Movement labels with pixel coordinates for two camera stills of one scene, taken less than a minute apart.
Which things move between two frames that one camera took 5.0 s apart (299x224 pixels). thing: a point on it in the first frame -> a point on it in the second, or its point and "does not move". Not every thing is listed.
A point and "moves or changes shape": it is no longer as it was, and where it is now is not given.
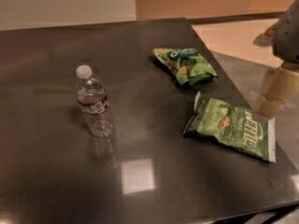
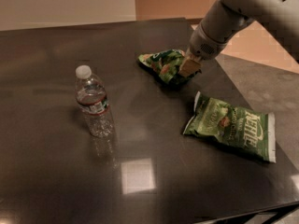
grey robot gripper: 288,36 -> 200,47
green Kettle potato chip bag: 242,129 does not move
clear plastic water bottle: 92,95 does not move
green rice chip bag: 188,65 moves or changes shape
